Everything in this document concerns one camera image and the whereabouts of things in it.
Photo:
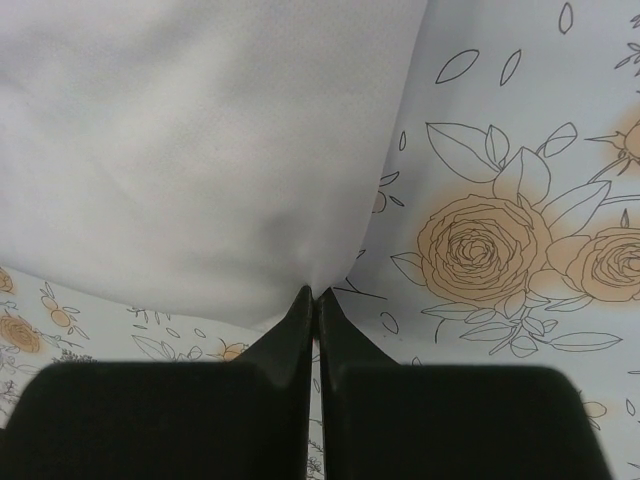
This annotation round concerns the floral patterned table mat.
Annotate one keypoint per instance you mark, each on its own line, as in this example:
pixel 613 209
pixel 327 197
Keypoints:
pixel 505 229

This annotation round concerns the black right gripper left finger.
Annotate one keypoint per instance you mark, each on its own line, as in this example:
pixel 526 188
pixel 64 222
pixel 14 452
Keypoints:
pixel 243 419

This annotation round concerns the white t shirt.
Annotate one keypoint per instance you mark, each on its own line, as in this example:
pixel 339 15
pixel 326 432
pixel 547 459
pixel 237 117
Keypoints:
pixel 204 158

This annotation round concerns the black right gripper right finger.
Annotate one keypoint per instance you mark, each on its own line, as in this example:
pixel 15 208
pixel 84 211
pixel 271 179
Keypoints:
pixel 387 420

